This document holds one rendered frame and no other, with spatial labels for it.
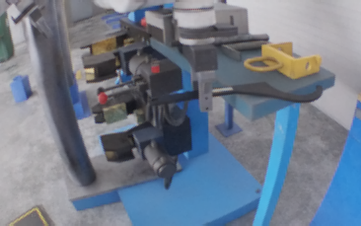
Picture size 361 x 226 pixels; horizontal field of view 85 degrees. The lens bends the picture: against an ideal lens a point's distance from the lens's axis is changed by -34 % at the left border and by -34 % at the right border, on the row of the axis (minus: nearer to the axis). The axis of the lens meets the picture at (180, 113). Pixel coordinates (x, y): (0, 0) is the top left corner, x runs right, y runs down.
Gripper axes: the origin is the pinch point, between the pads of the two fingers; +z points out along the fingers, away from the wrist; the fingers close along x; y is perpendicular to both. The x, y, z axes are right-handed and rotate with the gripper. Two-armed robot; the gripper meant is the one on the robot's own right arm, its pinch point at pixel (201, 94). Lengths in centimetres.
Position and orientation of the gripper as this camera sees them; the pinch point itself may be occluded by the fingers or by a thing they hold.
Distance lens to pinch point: 64.7
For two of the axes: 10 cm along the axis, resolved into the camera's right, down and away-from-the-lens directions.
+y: -9.8, 1.6, -1.0
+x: 1.7, 5.0, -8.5
